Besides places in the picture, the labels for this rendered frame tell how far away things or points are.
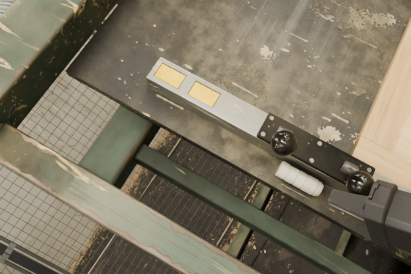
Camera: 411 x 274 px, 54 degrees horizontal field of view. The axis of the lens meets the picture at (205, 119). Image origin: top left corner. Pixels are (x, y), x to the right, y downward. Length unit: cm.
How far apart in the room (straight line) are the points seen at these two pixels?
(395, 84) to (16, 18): 69
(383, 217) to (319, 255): 27
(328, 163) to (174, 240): 28
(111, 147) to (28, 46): 22
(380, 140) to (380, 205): 28
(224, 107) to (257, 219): 21
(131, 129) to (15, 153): 20
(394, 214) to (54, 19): 59
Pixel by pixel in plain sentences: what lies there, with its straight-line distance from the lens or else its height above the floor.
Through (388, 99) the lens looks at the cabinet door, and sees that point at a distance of 83.
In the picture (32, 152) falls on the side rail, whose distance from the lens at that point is 71.
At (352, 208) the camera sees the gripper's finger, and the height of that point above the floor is 144.
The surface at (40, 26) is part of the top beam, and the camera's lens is 75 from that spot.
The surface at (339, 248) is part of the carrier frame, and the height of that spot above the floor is 18.
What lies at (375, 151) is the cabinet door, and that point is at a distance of 78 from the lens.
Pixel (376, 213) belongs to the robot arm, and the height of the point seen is 147.
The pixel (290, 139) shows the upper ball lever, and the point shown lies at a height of 155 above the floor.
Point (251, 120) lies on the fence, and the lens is 71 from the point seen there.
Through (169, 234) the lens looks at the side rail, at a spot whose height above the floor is 156.
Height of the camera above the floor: 186
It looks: 23 degrees down
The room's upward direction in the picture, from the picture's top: 50 degrees counter-clockwise
